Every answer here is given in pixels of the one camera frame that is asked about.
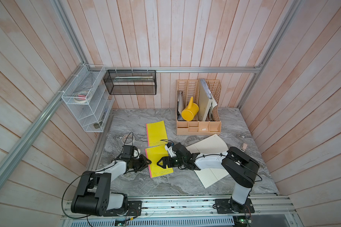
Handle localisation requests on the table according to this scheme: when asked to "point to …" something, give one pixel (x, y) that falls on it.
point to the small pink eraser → (244, 146)
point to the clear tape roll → (128, 139)
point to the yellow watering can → (188, 113)
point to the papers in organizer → (210, 117)
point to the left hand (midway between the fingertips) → (150, 164)
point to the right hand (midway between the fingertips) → (161, 163)
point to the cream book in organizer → (206, 101)
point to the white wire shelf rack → (93, 116)
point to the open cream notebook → (213, 144)
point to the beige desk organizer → (185, 89)
